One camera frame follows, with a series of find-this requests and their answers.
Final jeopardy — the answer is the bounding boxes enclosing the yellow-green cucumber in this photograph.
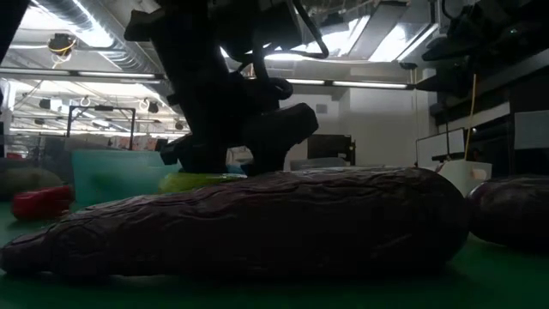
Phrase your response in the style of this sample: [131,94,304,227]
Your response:
[157,171,249,195]

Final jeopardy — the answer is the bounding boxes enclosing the black metal frame stand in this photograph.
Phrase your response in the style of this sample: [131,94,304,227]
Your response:
[66,105,137,150]

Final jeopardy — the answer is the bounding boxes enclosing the long ceiling light strip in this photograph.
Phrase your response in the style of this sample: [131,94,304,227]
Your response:
[0,67,416,91]

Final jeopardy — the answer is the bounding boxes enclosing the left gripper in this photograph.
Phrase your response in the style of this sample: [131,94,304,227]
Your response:
[160,55,321,177]

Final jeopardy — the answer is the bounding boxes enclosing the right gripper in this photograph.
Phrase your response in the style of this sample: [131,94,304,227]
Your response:
[414,8,528,92]

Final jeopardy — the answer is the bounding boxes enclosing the teal plastic bin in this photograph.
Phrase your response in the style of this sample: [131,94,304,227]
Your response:
[71,148,184,208]

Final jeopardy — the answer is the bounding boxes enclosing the black overhead camera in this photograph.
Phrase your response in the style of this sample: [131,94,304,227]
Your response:
[45,32,79,59]

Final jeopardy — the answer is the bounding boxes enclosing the dark grey bin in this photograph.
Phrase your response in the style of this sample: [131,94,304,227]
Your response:
[0,145,74,203]

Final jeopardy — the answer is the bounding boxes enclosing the white framed board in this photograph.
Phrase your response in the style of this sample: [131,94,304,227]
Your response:
[414,127,468,167]

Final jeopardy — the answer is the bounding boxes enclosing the black monitor cart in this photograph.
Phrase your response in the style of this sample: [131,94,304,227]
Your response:
[307,133,357,167]

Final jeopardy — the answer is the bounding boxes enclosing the grey translucent bin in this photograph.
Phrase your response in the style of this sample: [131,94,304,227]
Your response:
[289,156,349,172]

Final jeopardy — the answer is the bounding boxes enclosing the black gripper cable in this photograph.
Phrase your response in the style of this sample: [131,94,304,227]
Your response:
[250,0,331,102]

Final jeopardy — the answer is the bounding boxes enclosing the beige garlic bulb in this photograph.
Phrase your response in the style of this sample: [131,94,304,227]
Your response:
[0,167,63,201]

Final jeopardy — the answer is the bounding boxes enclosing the orange-red carrot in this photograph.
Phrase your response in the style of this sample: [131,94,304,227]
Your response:
[11,185,75,221]

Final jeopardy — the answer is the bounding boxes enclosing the purple eggplant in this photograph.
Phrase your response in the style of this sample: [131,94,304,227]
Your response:
[0,167,471,278]
[466,175,549,250]

